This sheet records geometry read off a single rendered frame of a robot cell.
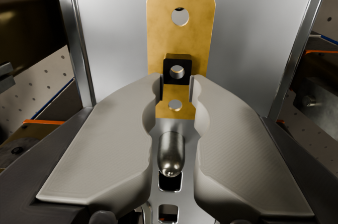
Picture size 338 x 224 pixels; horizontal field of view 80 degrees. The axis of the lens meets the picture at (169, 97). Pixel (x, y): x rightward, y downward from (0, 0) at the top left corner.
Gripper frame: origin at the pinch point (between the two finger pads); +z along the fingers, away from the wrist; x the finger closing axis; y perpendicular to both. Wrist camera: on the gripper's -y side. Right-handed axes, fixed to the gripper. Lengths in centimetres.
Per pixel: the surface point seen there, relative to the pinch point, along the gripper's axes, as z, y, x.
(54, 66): 38, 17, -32
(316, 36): 25.5, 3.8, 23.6
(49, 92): 38, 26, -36
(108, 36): 8.2, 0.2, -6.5
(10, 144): 7.7, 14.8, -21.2
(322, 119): 5.9, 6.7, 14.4
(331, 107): 5.6, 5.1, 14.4
